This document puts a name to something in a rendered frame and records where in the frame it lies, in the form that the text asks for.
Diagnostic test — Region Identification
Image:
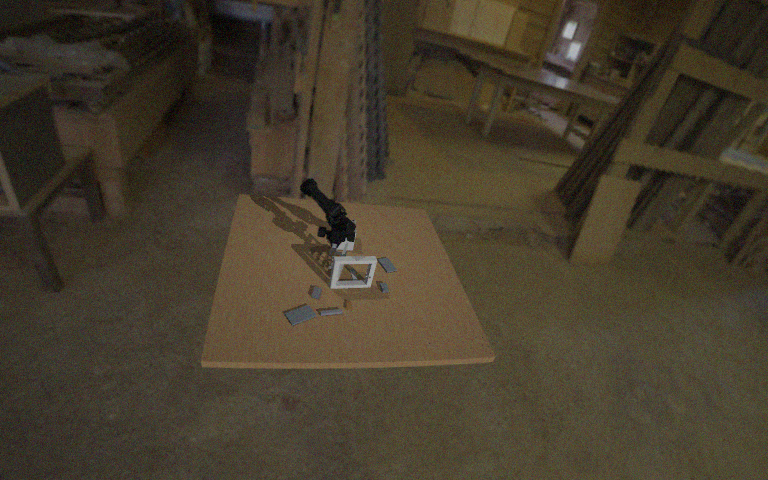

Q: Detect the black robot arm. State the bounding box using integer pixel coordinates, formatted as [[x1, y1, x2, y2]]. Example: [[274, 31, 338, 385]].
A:
[[300, 178, 356, 244]]

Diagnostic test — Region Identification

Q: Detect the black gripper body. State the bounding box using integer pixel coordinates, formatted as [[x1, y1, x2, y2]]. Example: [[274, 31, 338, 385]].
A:
[[317, 222, 355, 242]]

